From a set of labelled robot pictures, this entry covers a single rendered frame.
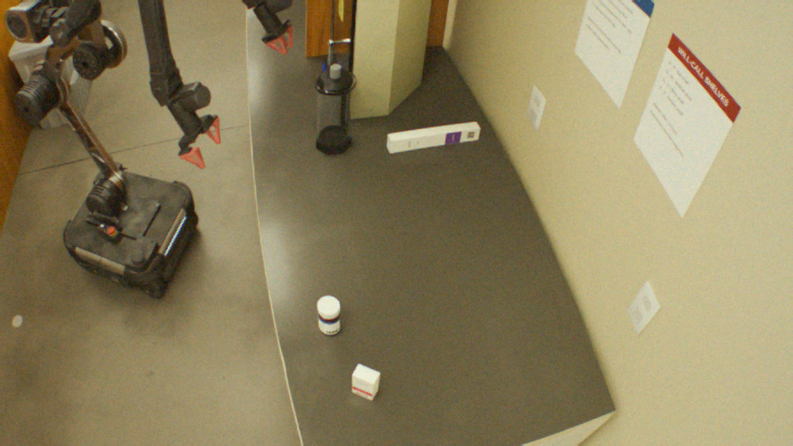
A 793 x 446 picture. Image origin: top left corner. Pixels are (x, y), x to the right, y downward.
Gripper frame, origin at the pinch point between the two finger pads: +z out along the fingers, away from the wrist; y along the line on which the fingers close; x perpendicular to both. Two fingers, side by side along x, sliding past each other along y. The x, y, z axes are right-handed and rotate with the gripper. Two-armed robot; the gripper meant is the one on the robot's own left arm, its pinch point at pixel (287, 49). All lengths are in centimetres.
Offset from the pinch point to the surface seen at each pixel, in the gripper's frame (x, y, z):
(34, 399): 133, -122, 44
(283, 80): 5.6, -3.5, 9.7
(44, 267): 164, -57, 26
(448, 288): -51, -65, 42
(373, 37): -36.6, -14.5, -0.2
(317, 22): -6.3, 13.3, -0.6
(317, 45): -1.4, 13.3, 8.2
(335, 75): -29.9, -29.0, 1.1
